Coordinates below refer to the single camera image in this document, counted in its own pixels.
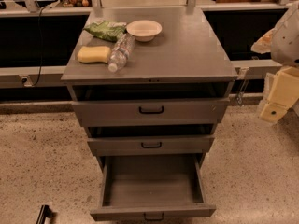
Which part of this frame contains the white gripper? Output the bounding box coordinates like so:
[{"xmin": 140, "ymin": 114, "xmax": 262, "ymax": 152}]
[{"xmin": 251, "ymin": 29, "xmax": 299, "ymax": 123}]

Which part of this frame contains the clear plastic water bottle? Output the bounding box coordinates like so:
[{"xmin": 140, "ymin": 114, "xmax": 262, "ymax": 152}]
[{"xmin": 108, "ymin": 33, "xmax": 135, "ymax": 73}]

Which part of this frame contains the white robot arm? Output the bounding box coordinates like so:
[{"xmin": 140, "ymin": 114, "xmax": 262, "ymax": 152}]
[{"xmin": 251, "ymin": 1, "xmax": 299, "ymax": 123}]

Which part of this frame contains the grey drawer cabinet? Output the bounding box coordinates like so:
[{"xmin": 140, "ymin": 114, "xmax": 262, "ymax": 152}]
[{"xmin": 60, "ymin": 6, "xmax": 239, "ymax": 170}]

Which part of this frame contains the grey top drawer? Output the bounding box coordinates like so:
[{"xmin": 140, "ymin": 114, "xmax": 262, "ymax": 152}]
[{"xmin": 73, "ymin": 83, "xmax": 228, "ymax": 127}]

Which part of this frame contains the grey drawer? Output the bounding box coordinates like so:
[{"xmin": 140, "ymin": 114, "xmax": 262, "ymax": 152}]
[
  {"xmin": 88, "ymin": 124, "xmax": 214, "ymax": 156},
  {"xmin": 91, "ymin": 154, "xmax": 216, "ymax": 221},
  {"xmin": 73, "ymin": 83, "xmax": 228, "ymax": 127}
]

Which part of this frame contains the grey middle drawer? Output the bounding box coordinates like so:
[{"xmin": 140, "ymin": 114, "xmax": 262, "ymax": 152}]
[{"xmin": 88, "ymin": 124, "xmax": 214, "ymax": 156}]

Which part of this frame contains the grey bottom drawer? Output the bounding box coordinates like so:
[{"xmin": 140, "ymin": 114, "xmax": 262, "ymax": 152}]
[{"xmin": 91, "ymin": 154, "xmax": 216, "ymax": 221}]

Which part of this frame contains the white bowl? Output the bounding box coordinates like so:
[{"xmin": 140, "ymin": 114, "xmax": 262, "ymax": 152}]
[{"xmin": 126, "ymin": 20, "xmax": 162, "ymax": 42}]

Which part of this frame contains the green snack bag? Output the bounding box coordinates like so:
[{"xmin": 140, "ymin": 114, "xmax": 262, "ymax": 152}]
[{"xmin": 83, "ymin": 20, "xmax": 127, "ymax": 42}]

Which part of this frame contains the yellow sponge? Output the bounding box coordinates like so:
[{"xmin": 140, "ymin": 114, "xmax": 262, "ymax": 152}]
[{"xmin": 77, "ymin": 46, "xmax": 111, "ymax": 63}]

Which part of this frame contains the black object on floor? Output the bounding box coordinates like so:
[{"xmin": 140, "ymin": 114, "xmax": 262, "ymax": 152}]
[{"xmin": 36, "ymin": 205, "xmax": 53, "ymax": 224}]

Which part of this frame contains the metal clamp on rail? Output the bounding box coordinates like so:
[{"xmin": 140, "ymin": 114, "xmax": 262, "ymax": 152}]
[{"xmin": 235, "ymin": 67, "xmax": 249, "ymax": 106}]

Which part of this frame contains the black power cable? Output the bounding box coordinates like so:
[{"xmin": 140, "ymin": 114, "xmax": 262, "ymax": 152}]
[{"xmin": 31, "ymin": 5, "xmax": 53, "ymax": 87}]

